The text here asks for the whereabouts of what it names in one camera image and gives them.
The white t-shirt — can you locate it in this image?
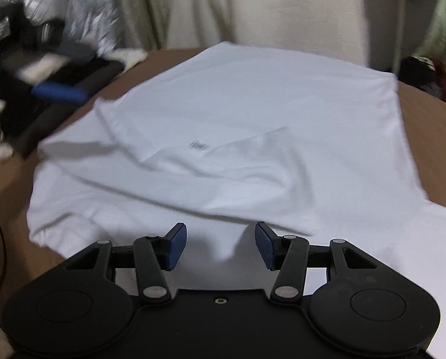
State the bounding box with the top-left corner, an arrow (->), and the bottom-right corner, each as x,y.
26,41 -> 446,359

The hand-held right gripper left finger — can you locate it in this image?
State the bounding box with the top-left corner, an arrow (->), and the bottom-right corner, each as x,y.
64,222 -> 188,305

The crinkled silver cover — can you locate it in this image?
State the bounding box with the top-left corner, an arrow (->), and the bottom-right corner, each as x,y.
63,0 -> 125,57

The black bundled garment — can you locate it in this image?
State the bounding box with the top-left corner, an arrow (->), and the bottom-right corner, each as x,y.
398,55 -> 445,98

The cream fleece blanket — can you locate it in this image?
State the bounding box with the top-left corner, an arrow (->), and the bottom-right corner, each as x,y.
166,0 -> 374,69

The cream folded cloth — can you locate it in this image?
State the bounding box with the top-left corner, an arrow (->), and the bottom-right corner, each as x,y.
112,48 -> 149,67

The grey coat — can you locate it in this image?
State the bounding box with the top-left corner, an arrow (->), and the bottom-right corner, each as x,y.
361,0 -> 445,76

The beige curtain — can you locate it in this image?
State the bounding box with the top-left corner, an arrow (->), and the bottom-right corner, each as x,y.
110,0 -> 172,52

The black folded garment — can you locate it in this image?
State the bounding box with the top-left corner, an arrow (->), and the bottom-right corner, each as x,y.
0,75 -> 55,147

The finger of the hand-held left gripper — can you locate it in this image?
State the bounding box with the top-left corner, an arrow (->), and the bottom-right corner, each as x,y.
57,41 -> 98,61
31,83 -> 90,106

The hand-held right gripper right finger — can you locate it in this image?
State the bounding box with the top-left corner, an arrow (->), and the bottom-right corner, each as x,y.
255,221 -> 382,303

